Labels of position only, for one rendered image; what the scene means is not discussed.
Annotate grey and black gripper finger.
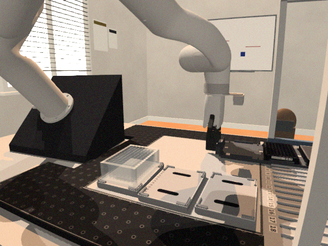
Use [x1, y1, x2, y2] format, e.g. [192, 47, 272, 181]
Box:
[206, 114, 217, 151]
[216, 127, 221, 143]

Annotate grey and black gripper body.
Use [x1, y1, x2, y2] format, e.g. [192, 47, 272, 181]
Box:
[203, 93, 227, 129]

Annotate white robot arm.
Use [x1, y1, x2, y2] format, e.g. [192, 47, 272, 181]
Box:
[0, 0, 244, 123]

